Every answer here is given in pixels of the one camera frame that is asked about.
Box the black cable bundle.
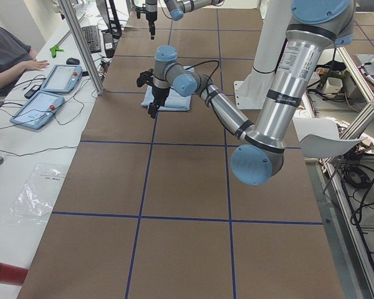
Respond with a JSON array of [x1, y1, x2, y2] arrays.
[[341, 161, 374, 206]]

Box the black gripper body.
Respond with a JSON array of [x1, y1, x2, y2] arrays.
[[135, 2, 158, 23], [137, 69, 170, 107]]

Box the green plastic tool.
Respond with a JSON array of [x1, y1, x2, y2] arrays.
[[49, 44, 64, 59]]

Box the black computer mouse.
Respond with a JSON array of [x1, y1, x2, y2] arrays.
[[66, 57, 80, 65]]

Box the clear plastic bag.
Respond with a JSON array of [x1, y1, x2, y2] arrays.
[[4, 163, 69, 227]]

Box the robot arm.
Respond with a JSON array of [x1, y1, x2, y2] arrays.
[[132, 0, 224, 40], [137, 1, 355, 185]]

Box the aluminium frame post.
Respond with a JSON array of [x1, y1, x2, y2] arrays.
[[58, 0, 104, 95]]

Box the lower teach pendant tablet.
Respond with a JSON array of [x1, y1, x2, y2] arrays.
[[10, 91, 65, 130]]

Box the upper teach pendant tablet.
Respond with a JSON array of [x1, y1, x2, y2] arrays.
[[41, 65, 82, 94]]

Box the black phone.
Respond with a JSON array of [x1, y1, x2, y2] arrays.
[[24, 85, 41, 99]]

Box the black keyboard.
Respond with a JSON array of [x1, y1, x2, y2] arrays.
[[81, 25, 102, 53]]

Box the seated person grey shirt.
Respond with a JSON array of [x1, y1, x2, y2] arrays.
[[0, 27, 49, 97]]

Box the white central pedestal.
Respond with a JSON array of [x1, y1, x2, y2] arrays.
[[234, 0, 292, 110]]

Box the light blue button shirt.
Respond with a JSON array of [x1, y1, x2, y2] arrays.
[[141, 86, 192, 112]]

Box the teach pendant tablet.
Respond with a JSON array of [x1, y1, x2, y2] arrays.
[[41, 65, 82, 94], [10, 91, 65, 130]]

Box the black monitor stand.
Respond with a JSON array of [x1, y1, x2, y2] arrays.
[[105, 0, 122, 40]]

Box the red cylinder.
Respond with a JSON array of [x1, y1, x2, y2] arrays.
[[0, 262, 29, 286]]

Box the white chair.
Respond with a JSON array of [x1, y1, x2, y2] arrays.
[[292, 117, 366, 159]]

